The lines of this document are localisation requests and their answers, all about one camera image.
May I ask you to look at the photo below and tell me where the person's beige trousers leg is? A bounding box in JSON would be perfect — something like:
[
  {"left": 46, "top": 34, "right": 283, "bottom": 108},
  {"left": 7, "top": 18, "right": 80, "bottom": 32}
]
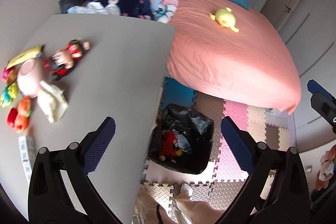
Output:
[{"left": 135, "top": 183, "right": 224, "bottom": 223}]

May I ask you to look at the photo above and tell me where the colourful foam floor mat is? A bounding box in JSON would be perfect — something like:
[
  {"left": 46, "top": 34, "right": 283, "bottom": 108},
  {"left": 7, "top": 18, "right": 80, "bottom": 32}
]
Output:
[{"left": 145, "top": 77, "right": 290, "bottom": 217}]

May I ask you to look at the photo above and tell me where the yellow snack wrapper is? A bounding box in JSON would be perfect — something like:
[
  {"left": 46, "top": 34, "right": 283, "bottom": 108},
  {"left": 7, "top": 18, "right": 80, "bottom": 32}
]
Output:
[{"left": 6, "top": 45, "right": 45, "bottom": 69}]

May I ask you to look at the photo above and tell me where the yellow plush duck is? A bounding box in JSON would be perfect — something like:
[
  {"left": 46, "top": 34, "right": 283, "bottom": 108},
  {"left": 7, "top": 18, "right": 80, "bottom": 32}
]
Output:
[{"left": 209, "top": 7, "right": 239, "bottom": 32}]

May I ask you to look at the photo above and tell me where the pink dinosaur toy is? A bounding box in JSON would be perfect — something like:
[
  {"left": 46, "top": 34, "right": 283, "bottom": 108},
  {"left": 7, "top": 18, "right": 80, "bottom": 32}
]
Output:
[{"left": 1, "top": 67, "right": 15, "bottom": 83}]

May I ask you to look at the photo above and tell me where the brown bear toy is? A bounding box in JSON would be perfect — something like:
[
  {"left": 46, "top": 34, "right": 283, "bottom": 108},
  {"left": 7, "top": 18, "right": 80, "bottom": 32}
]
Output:
[{"left": 6, "top": 70, "right": 17, "bottom": 86}]

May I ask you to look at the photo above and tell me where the white cloth on bed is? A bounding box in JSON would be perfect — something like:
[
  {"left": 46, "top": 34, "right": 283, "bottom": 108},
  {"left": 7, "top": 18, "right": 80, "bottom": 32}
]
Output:
[{"left": 67, "top": 2, "right": 121, "bottom": 16}]

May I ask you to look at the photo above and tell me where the red plush heart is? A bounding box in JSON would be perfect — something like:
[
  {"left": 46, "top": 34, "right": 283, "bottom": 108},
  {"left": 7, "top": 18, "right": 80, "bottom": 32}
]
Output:
[{"left": 6, "top": 107, "right": 18, "bottom": 128}]

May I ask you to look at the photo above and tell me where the red black doll figure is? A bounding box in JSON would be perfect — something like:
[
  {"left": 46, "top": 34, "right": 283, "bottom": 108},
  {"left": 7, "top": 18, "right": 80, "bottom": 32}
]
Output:
[{"left": 44, "top": 39, "right": 91, "bottom": 81}]

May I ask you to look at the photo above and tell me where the white paper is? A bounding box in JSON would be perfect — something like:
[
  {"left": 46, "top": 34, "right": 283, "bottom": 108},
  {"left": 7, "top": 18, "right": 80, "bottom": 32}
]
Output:
[{"left": 37, "top": 81, "right": 69, "bottom": 124}]

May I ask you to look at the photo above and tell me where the yellow blue frog toy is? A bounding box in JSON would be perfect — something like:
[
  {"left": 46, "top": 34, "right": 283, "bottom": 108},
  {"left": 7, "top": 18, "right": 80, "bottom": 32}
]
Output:
[{"left": 0, "top": 83, "right": 19, "bottom": 107}]

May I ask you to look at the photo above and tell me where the pink plastic bowl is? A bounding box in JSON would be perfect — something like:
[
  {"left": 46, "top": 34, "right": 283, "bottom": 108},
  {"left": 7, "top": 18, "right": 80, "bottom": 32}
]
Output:
[{"left": 17, "top": 59, "right": 47, "bottom": 98}]

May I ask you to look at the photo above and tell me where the orange seahorse toy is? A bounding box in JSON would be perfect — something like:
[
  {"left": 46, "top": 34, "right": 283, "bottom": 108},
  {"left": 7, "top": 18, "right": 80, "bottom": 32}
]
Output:
[{"left": 14, "top": 96, "right": 32, "bottom": 134}]

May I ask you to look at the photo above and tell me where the black trash bag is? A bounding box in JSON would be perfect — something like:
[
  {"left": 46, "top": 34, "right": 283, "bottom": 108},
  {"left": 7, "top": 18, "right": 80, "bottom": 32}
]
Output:
[{"left": 147, "top": 103, "right": 214, "bottom": 174}]

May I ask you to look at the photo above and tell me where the silver instruction packet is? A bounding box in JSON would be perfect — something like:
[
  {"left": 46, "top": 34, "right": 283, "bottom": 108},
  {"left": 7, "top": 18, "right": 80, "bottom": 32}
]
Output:
[{"left": 18, "top": 135, "right": 37, "bottom": 184}]

